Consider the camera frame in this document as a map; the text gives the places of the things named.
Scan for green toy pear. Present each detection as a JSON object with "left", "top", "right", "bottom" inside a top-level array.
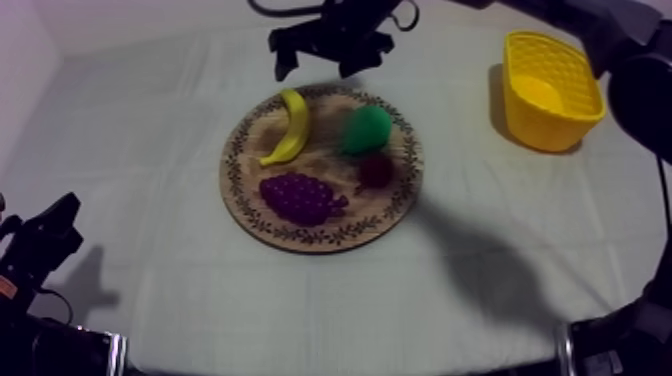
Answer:
[{"left": 339, "top": 104, "right": 394, "bottom": 157}]

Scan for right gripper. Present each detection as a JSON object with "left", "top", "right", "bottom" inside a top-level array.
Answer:
[{"left": 268, "top": 0, "right": 407, "bottom": 83}]

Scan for small red fruit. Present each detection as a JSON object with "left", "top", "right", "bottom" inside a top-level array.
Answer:
[{"left": 354, "top": 153, "right": 395, "bottom": 195}]

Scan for yellow toy banana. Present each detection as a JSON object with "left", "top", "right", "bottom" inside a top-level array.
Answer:
[{"left": 258, "top": 88, "right": 311, "bottom": 168}]

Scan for yellow plastic basket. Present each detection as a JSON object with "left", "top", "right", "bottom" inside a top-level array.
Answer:
[{"left": 502, "top": 29, "right": 609, "bottom": 154}]

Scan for silver metal bar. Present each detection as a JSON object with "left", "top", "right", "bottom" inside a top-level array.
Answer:
[{"left": 106, "top": 330, "right": 129, "bottom": 376}]

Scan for purple toy grapes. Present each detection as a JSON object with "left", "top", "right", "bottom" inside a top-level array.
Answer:
[{"left": 259, "top": 172, "right": 350, "bottom": 229}]

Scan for round wooden board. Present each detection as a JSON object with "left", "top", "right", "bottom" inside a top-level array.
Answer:
[{"left": 218, "top": 83, "right": 425, "bottom": 256}]

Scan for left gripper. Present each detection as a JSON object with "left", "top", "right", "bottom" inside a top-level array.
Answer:
[{"left": 0, "top": 191, "right": 85, "bottom": 298}]

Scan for black cable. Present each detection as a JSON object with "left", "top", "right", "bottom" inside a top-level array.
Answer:
[
  {"left": 388, "top": 0, "right": 421, "bottom": 33},
  {"left": 246, "top": 0, "right": 329, "bottom": 19},
  {"left": 656, "top": 154, "right": 672, "bottom": 239},
  {"left": 33, "top": 285, "right": 75, "bottom": 327}
]

